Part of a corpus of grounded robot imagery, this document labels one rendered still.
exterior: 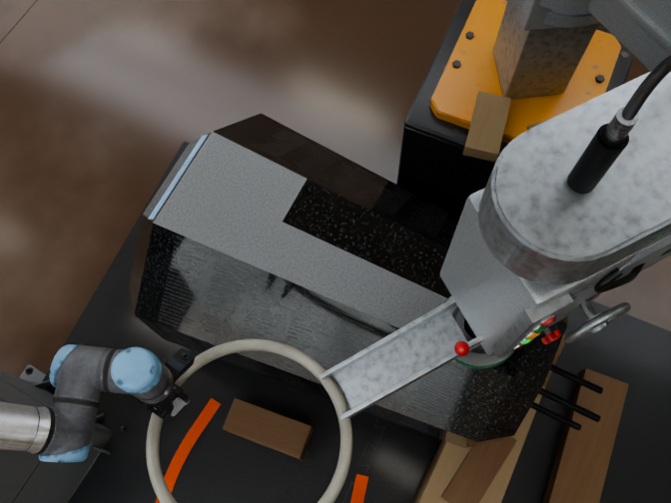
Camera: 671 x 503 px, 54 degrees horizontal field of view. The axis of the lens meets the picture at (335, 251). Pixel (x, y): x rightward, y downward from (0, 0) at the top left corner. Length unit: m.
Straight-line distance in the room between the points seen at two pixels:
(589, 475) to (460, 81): 1.42
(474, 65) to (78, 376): 1.50
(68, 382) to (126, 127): 1.88
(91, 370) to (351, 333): 0.73
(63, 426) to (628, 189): 1.10
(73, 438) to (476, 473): 1.38
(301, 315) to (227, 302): 0.23
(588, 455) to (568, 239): 1.68
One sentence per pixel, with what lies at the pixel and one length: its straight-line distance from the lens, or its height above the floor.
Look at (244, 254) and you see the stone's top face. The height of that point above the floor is 0.82.
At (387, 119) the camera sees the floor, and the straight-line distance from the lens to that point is 3.01.
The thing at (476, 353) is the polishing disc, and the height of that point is 0.85.
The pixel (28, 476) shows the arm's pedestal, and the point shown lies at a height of 0.44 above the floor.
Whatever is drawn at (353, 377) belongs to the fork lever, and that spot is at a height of 0.91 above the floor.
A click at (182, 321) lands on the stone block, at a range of 2.06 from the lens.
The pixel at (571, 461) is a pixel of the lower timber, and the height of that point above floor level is 0.10.
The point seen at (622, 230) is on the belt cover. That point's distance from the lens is 1.00.
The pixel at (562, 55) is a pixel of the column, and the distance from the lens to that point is 2.05.
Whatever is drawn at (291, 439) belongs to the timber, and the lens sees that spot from 2.44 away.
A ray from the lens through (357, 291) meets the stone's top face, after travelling 1.81.
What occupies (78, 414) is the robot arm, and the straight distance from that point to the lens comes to 1.45.
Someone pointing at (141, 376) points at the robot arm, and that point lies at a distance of 1.41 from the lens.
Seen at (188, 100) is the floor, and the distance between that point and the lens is 3.16.
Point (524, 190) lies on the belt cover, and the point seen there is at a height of 1.69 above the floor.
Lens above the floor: 2.56
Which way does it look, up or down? 69 degrees down
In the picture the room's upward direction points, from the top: 5 degrees counter-clockwise
